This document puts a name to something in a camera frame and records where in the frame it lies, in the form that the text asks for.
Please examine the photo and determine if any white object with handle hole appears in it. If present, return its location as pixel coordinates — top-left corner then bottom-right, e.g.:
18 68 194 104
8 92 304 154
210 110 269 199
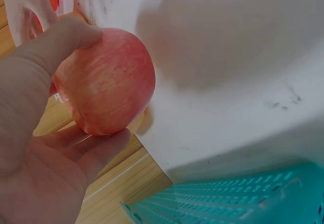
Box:
4 0 59 48

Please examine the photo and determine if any person's left hand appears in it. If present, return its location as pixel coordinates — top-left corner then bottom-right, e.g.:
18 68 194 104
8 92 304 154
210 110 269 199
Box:
0 16 134 224

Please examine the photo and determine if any teal plastic basket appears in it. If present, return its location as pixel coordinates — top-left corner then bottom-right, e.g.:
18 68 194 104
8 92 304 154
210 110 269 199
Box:
118 162 324 224

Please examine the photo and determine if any red apple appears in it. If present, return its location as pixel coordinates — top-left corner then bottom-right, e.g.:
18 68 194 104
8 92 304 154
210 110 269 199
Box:
52 27 156 136

